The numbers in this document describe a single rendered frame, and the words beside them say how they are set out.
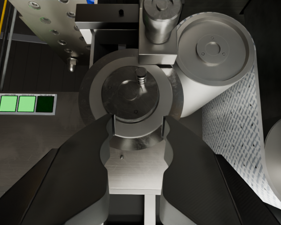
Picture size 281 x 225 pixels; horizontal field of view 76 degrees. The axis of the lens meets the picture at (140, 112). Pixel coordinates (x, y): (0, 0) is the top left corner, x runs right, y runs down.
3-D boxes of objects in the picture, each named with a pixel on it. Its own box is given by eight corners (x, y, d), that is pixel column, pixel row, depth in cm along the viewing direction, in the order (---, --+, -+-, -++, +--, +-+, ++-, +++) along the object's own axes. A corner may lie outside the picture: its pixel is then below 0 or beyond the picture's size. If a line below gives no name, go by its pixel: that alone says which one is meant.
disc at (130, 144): (182, 48, 26) (185, 151, 24) (181, 50, 27) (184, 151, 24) (82, 47, 27) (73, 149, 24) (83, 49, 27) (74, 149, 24)
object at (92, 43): (100, -36, 30) (92, 67, 27) (118, 44, 53) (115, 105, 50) (97, -36, 30) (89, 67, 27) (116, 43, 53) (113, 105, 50)
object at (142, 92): (88, 93, 23) (129, 54, 24) (92, 97, 25) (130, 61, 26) (130, 133, 22) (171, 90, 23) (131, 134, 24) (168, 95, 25)
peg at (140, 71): (132, 72, 21) (140, 63, 21) (133, 81, 23) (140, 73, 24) (141, 80, 21) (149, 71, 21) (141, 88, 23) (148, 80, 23)
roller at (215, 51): (250, 12, 27) (259, 87, 25) (198, 77, 52) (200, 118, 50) (171, 11, 28) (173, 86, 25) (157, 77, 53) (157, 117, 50)
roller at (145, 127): (171, 56, 26) (173, 138, 23) (157, 102, 51) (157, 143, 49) (91, 56, 26) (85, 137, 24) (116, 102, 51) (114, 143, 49)
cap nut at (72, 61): (76, 57, 60) (74, 70, 59) (79, 62, 63) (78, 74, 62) (64, 57, 60) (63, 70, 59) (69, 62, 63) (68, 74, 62)
